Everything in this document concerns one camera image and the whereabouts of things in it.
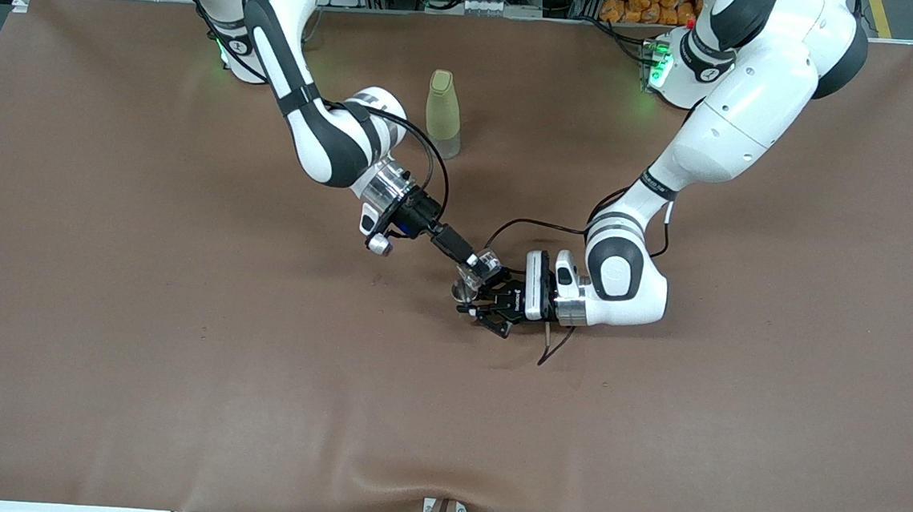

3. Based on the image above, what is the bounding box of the clear glass cup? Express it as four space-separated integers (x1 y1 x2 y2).
454 248 506 291

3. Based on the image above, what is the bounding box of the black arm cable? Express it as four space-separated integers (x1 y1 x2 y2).
158 0 463 236
475 179 675 376

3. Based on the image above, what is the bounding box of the green bottle with clear base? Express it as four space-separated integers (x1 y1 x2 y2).
422 67 468 163

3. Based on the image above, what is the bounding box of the brown table mat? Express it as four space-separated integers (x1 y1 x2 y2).
0 0 913 512

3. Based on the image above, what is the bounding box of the orange bread pile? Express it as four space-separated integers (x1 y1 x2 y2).
599 0 704 30

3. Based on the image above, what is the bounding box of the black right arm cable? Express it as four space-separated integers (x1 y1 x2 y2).
158 0 463 236

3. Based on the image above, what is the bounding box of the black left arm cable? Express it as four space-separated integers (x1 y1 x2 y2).
475 179 675 376

